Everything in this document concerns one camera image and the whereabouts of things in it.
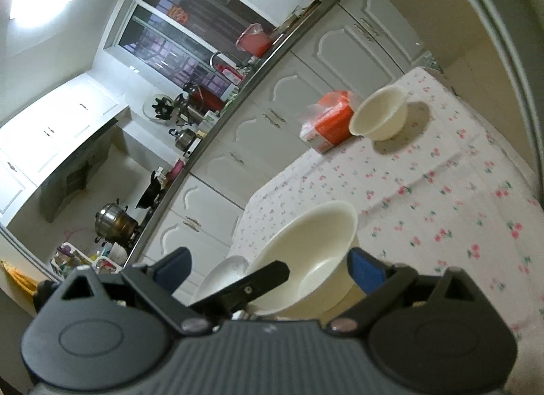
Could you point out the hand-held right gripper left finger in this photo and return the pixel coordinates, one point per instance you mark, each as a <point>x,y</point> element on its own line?
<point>173,268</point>

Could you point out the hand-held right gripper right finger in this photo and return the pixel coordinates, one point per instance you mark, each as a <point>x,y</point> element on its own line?
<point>363,269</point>

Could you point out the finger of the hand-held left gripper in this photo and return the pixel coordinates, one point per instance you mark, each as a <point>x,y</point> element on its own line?
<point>250,282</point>

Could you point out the white floral plate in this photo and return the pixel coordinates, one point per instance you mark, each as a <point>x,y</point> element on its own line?
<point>223,274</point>

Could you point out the large cream bowl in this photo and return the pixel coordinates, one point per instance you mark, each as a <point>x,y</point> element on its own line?
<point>306,242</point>

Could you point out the steel stockpot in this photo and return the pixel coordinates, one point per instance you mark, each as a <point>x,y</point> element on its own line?
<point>114,223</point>

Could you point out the black frying pan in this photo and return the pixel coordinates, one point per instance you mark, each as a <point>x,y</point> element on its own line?
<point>148,193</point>

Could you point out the white dish rack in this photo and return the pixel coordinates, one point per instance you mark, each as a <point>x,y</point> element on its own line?
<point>85,259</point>

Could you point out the pink dish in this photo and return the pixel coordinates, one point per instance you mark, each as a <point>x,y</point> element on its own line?
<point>178,169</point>

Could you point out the cherry print tablecloth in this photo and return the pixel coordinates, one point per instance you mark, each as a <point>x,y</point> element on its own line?
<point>425,191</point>

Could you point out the steel kettle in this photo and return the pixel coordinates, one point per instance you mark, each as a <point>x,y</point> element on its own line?
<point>185,140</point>

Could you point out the grey range hood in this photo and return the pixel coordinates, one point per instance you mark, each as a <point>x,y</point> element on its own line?
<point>80,174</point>

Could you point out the white container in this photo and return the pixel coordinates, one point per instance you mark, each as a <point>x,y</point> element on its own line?
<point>208,122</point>

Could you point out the orange tissue pack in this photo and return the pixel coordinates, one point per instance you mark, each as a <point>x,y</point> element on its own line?
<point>329,121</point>

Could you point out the yellow cloth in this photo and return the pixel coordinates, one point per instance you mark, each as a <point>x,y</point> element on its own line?
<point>19,278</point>

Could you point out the dark thermos jug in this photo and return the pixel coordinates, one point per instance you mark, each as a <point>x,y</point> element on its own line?
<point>189,104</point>

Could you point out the red thermos jug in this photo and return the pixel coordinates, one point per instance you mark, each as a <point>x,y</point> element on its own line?
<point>212,99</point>

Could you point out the dark kitchen countertop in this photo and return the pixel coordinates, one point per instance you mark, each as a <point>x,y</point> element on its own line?
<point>238,106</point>

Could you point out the white upper cabinets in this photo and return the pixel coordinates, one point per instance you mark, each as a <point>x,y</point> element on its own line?
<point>51,131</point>

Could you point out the white kitchen base cabinets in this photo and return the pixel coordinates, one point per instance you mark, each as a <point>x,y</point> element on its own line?
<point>306,85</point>

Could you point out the red sauce bottle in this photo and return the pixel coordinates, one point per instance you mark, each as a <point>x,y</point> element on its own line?
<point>227,74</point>

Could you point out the steel faucet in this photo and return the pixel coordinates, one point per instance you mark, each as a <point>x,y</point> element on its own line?
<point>219,57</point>

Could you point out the red plastic basket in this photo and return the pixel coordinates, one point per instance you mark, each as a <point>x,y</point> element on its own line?
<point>254,40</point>

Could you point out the kitchen window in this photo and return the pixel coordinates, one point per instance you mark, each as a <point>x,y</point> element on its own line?
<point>191,21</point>

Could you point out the black utensil wall rack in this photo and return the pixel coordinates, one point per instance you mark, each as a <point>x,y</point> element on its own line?
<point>159,108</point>

